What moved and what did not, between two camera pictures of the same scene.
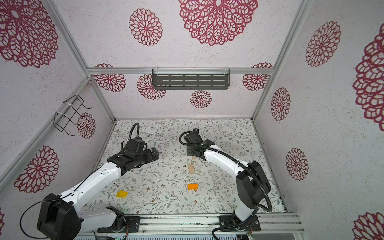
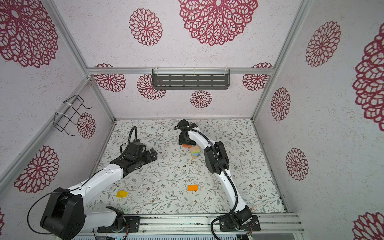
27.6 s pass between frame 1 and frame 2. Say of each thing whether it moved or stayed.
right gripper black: moved
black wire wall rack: stayed
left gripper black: stayed
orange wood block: stayed
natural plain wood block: moved
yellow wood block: stayed
